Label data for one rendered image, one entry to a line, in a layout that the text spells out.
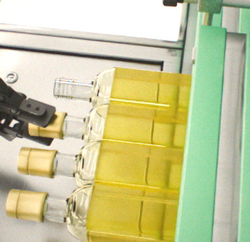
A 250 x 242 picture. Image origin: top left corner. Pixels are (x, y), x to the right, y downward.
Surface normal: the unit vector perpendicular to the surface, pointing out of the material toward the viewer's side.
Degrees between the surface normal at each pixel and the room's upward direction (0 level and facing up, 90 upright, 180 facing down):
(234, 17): 90
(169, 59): 90
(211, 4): 90
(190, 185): 90
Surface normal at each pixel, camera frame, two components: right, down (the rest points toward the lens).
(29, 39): 0.00, -0.58
